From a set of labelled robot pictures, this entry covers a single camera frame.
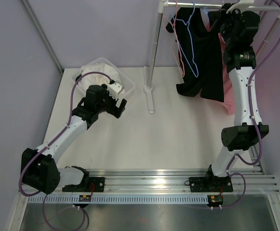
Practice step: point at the pink wire hanger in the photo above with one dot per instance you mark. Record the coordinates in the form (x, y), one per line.
(179, 59)

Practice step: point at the aluminium corner frame post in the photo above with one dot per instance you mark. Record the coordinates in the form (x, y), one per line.
(37, 25)

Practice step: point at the white plastic basket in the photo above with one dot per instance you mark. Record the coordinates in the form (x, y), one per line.
(130, 83)

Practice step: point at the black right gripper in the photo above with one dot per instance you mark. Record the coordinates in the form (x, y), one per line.
(220, 16)

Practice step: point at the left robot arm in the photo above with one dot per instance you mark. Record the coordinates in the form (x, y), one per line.
(62, 137)

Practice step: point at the black t shirt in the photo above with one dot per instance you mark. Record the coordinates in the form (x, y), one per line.
(207, 55)

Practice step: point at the white slotted cable duct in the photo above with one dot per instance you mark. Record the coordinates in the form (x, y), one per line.
(120, 199)

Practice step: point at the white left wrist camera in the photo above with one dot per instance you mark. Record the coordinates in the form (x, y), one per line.
(116, 89)

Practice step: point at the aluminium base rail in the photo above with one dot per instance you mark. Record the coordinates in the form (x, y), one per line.
(252, 181)

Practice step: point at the light blue hanger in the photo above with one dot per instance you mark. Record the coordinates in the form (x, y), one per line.
(195, 70)

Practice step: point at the pink t shirt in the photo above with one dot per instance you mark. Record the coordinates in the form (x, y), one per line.
(229, 101)

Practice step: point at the metal clothes rack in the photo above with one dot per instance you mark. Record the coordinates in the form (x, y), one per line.
(148, 71)

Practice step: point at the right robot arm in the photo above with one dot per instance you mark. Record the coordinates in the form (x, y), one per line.
(248, 129)

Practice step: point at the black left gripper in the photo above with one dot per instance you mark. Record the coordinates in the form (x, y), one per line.
(114, 110)

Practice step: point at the white tank top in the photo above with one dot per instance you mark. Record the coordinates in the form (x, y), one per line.
(108, 69)

